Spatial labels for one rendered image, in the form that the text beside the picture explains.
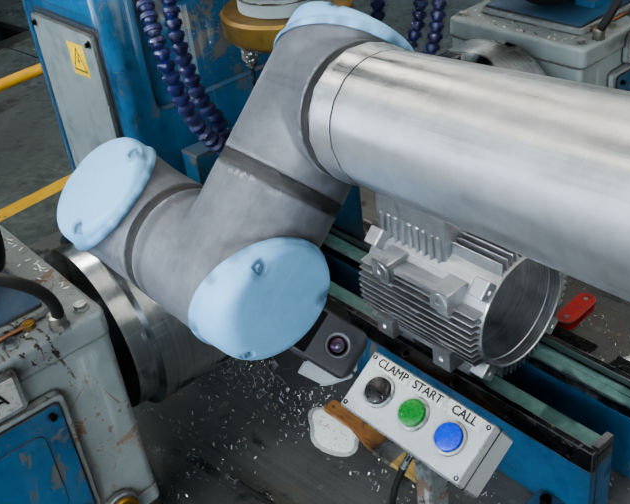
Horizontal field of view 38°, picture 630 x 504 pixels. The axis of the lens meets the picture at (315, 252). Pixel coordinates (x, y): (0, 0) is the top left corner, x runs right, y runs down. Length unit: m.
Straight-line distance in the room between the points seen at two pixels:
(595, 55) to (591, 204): 1.17
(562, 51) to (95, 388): 0.90
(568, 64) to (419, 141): 1.08
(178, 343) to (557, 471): 0.48
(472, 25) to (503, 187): 1.24
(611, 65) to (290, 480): 0.85
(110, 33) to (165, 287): 0.77
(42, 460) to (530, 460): 0.58
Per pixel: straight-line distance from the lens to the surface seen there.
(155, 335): 1.09
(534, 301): 1.23
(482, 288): 1.07
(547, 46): 1.54
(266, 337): 0.59
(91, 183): 0.68
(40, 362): 1.00
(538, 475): 1.20
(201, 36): 1.42
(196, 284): 0.58
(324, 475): 1.26
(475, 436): 0.91
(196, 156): 1.31
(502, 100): 0.43
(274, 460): 1.29
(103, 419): 1.09
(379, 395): 0.96
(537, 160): 0.39
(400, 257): 1.15
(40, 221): 3.68
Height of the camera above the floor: 1.73
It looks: 34 degrees down
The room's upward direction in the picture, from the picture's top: 8 degrees counter-clockwise
